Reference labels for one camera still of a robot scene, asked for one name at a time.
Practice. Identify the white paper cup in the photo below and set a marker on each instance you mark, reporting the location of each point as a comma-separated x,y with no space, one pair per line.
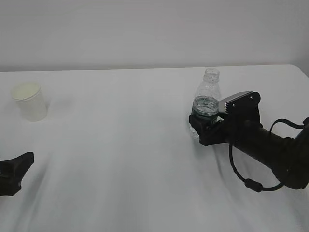
30,101

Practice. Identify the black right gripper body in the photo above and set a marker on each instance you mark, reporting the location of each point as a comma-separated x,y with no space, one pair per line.
244,113

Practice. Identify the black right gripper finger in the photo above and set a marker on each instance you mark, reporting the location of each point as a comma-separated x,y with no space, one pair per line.
202,128

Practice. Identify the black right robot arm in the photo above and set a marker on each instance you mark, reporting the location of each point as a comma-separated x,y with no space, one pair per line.
288,158

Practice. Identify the clear water bottle green label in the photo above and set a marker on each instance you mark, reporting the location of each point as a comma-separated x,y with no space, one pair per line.
207,96

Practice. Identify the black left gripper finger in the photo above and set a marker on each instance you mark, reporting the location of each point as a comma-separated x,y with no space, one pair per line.
12,172

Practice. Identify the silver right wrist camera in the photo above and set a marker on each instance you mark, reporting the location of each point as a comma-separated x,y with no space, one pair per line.
224,103

